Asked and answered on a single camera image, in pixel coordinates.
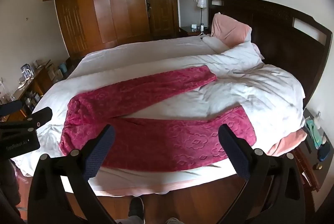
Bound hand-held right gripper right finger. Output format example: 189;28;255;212
218;123;307;224

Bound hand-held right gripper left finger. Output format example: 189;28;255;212
27;123;116;224

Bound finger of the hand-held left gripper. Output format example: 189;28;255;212
0;99;23;117
25;106;53;128

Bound red fleece pants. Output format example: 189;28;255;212
59;65;257;173

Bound wooden desk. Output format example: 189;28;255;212
0;58;71;123

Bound glass kettle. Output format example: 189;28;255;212
20;63;34;82

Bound white duvet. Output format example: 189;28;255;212
12;36;306;196

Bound person's dark shoe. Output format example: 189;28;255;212
127;196;145;224

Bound teal tissue box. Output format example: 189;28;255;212
305;119;324;149

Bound dark nightstand with clutter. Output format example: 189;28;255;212
294;108;334;215

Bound dark blue pouch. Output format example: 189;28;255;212
317;142;332;162

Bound white pillow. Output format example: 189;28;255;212
202;36;228;54

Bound pink pillow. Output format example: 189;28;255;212
210;12;252;48

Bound dark wooden headboard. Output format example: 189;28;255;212
208;0;333;110

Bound dark wooden nightstand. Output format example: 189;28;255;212
180;26;210;37

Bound wooden wardrobe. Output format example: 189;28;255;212
40;0;183;58

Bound white table lamp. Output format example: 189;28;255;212
197;0;207;27

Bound wooden door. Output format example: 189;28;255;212
143;0;180;37

